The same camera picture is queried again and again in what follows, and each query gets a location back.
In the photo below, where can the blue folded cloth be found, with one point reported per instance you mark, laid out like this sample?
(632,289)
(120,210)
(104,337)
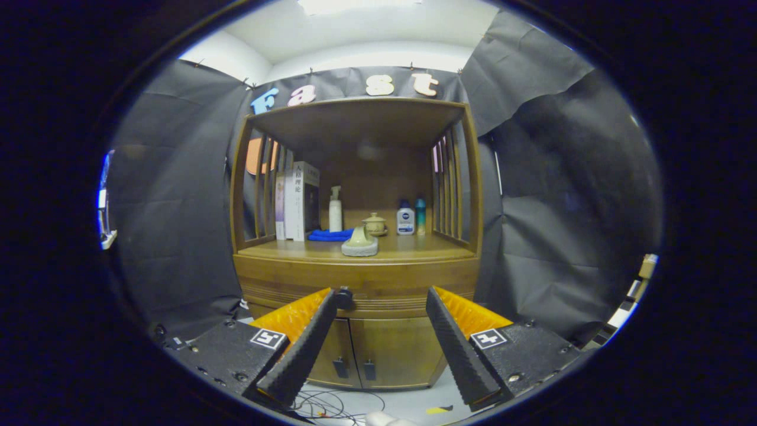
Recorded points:
(325,235)

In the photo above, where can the white lotion bottle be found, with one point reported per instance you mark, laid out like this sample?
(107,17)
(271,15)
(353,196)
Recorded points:
(405,222)

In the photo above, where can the teal bottle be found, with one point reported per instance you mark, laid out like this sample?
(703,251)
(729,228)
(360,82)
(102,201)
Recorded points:
(420,219)

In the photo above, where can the wooden cabinet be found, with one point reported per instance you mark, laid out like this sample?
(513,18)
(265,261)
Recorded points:
(361,118)

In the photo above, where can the thin pale purple book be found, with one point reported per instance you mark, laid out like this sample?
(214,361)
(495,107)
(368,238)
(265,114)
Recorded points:
(280,207)

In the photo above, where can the wooden drawer with black knob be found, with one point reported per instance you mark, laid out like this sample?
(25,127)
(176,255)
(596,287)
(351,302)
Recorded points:
(390,281)

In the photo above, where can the wooden cabinet door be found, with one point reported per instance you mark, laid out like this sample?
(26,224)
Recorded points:
(396,346)
(344,343)

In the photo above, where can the black backdrop cloth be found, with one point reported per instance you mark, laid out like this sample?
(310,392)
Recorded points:
(177,177)

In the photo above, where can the white furniture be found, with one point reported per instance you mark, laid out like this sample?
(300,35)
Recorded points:
(618,316)

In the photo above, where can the white and blue equipment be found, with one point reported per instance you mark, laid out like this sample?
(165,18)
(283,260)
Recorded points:
(107,236)

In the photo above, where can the beige lidded teacup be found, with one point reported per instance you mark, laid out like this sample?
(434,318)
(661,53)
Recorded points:
(375,223)

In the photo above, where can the cardboard box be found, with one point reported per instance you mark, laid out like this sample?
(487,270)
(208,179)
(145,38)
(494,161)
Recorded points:
(648,266)

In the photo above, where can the white pump bottle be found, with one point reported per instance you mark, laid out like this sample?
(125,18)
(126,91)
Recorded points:
(335,216)

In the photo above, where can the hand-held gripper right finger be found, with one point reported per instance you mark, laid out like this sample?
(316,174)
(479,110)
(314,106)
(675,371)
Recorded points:
(458,355)

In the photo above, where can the thick white book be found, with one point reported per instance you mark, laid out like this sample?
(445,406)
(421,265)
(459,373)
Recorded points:
(294,204)

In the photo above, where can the yellow tape piece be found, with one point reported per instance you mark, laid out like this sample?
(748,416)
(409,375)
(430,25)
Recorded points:
(437,409)

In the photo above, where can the wooden countertop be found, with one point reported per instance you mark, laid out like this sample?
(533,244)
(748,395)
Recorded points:
(414,245)

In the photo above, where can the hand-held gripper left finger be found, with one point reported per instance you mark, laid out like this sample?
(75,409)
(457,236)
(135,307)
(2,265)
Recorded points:
(307,352)

